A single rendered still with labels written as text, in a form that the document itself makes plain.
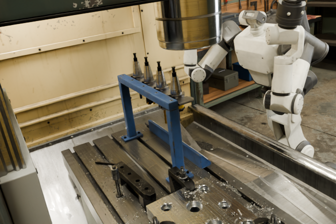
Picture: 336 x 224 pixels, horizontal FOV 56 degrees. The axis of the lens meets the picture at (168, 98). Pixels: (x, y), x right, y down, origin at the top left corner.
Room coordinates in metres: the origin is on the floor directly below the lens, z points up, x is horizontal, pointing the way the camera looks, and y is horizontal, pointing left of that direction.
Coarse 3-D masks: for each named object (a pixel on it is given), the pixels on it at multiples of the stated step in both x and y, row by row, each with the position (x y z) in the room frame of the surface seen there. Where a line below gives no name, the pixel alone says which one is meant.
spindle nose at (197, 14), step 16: (176, 0) 0.71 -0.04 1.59; (192, 0) 0.70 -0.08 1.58; (208, 0) 0.71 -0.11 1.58; (160, 16) 0.74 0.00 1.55; (176, 16) 0.71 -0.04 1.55; (192, 16) 0.70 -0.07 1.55; (208, 16) 0.71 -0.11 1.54; (160, 32) 0.74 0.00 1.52; (176, 32) 0.71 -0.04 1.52; (192, 32) 0.70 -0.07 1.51; (208, 32) 0.71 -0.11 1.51; (176, 48) 0.71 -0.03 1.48; (192, 48) 0.71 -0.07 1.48
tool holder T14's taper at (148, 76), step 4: (144, 68) 1.29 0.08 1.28; (148, 68) 1.29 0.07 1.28; (144, 72) 1.29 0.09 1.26; (148, 72) 1.29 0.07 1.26; (144, 76) 1.29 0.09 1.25; (148, 76) 1.28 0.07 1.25; (152, 76) 1.29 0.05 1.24; (144, 80) 1.29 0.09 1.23; (148, 80) 1.28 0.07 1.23; (152, 80) 1.29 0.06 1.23
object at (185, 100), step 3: (186, 96) 1.08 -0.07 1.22; (189, 96) 1.08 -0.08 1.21; (177, 99) 1.06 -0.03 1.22; (180, 99) 1.06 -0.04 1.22; (183, 99) 1.06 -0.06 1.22; (186, 99) 1.05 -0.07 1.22; (189, 99) 1.05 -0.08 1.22; (192, 99) 1.05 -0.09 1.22; (180, 102) 1.03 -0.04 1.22; (183, 102) 1.03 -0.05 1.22; (186, 102) 1.03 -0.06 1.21
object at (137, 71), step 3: (135, 63) 1.38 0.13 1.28; (138, 63) 1.39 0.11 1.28; (135, 66) 1.38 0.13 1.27; (138, 66) 1.39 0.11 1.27; (135, 69) 1.38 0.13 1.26; (138, 69) 1.38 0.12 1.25; (135, 72) 1.38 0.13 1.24; (138, 72) 1.38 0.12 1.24; (141, 72) 1.39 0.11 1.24; (135, 75) 1.38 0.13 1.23; (138, 75) 1.38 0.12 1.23
